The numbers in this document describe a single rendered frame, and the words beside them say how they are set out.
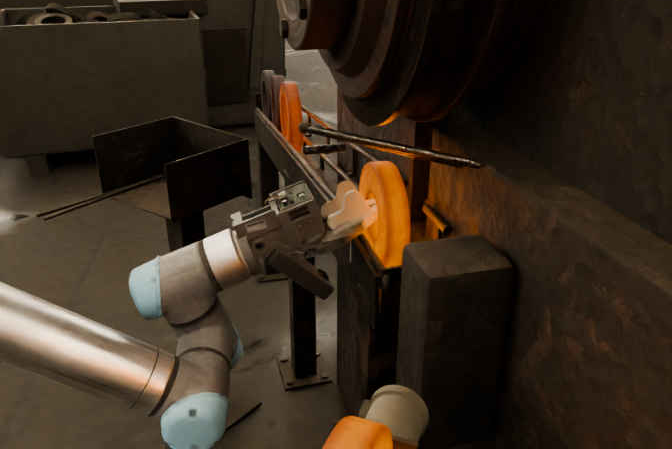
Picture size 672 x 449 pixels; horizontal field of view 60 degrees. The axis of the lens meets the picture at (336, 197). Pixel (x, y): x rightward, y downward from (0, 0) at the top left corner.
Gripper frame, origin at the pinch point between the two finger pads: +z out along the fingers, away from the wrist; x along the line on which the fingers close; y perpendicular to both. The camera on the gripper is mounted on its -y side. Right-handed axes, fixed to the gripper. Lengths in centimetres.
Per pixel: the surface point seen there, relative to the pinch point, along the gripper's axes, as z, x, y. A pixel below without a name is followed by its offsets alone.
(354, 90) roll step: 0.7, -4.3, 19.1
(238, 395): -42, 50, -64
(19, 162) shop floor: -134, 258, -35
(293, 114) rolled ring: -2, 65, -3
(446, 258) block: 0.6, -23.8, 5.3
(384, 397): -10.7, -29.9, -2.5
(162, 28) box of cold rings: -33, 237, 6
